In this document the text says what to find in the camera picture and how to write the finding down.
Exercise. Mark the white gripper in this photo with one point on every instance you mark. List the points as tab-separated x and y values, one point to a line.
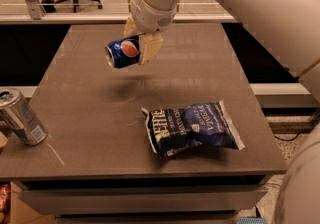
150	17

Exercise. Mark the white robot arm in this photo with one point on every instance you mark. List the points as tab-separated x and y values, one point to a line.
290	30

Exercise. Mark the silver energy drink can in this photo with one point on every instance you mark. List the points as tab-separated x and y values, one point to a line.
20	117

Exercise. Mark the red snack package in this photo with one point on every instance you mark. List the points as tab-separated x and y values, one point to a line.
5	195

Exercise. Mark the blue pepsi can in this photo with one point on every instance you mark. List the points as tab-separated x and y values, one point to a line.
124	52

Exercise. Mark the blue chip bag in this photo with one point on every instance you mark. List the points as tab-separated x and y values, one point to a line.
171	131

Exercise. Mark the cardboard box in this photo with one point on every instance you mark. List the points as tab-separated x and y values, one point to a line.
21	213

